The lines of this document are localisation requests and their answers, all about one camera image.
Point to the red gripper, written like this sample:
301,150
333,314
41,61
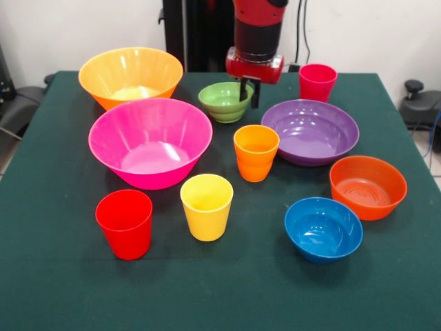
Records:
255,71

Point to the stack of green bowls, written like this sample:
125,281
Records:
220,103

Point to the orange cup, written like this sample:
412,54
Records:
255,175
256,157

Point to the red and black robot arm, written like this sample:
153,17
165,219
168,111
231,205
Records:
256,38

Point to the crimson cup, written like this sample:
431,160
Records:
315,91

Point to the purple bowl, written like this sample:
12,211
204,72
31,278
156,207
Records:
310,131

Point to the yellow cup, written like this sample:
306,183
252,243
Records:
206,224

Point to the large pink bowl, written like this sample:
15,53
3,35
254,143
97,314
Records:
113,138

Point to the large orange bowl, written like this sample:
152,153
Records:
103,79

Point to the orange-red bowl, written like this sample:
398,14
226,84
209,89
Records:
365,210

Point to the black machine base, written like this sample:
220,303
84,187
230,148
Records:
20,103
420,110

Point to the blue bowl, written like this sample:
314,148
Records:
324,253

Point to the red cup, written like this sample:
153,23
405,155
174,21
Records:
127,241

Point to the dark green table cloth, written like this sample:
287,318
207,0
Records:
220,293

